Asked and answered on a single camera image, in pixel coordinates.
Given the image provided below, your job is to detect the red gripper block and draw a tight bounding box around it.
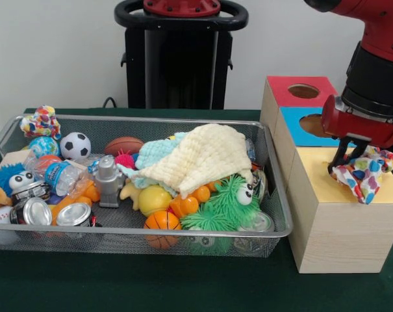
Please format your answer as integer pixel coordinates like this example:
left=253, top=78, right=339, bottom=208
left=321, top=94, right=393, bottom=176

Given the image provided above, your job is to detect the cream yellow cloth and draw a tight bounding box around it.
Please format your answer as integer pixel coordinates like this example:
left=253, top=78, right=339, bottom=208
left=131, top=123, right=254, bottom=199

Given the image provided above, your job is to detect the wooden three-hole box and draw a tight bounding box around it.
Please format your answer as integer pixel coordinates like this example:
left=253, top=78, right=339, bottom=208
left=259, top=75, right=393, bottom=274

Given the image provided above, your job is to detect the silver mesh bin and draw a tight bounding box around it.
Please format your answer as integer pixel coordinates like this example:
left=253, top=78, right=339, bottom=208
left=0, top=113, right=294, bottom=259

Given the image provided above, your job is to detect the green spiky puffer toy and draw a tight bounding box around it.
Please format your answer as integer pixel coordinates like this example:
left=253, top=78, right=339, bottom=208
left=179, top=174, right=265, bottom=232

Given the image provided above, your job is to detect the orange plastic toy brick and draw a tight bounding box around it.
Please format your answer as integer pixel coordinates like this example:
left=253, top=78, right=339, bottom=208
left=168, top=184, right=212, bottom=218

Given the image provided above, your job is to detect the light blue cloth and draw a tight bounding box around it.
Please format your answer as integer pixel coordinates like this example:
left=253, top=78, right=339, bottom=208
left=116, top=131, right=187, bottom=190

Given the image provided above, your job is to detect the orange toy basketball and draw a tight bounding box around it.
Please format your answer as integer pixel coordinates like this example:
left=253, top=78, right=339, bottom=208
left=144, top=210, right=183, bottom=250

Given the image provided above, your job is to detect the brown toy football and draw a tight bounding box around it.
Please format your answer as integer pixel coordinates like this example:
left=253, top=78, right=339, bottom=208
left=104, top=136, right=145, bottom=157

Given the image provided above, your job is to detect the silver toy robot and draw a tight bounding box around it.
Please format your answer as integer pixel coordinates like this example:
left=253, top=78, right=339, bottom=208
left=92, top=155, right=127, bottom=209

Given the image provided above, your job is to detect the black white soccer ball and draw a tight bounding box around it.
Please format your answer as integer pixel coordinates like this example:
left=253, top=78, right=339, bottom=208
left=59, top=131, right=92, bottom=161

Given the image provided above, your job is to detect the blue globe ball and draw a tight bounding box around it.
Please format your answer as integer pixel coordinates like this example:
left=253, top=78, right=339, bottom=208
left=29, top=136, right=60, bottom=159

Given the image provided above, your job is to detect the knotted polka dot cloth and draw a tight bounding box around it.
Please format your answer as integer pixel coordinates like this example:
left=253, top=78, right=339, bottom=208
left=19, top=105, right=62, bottom=141

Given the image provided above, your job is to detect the large blue spiky puffer toy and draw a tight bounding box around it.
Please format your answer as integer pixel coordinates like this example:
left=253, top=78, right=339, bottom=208
left=0, top=162, right=36, bottom=198

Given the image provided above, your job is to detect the robot pedestal with red flange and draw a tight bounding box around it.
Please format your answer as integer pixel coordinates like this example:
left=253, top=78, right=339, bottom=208
left=114, top=0, right=249, bottom=110

